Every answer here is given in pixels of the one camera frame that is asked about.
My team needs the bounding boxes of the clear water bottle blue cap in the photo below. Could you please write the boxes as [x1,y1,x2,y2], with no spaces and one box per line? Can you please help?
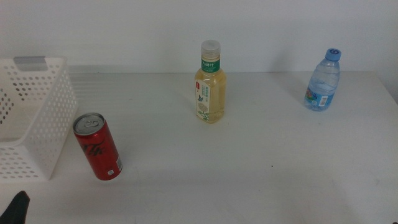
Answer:
[303,48,342,112]

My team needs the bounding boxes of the white perforated plastic basket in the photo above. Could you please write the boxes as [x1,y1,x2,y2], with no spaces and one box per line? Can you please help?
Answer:
[0,55,78,182]

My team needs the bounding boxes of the yellow tea bottle green label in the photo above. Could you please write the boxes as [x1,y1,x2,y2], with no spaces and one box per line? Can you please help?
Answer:
[194,39,227,124]

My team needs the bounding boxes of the red cola can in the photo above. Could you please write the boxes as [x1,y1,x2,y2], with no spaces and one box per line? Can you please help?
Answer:
[72,112,123,181]

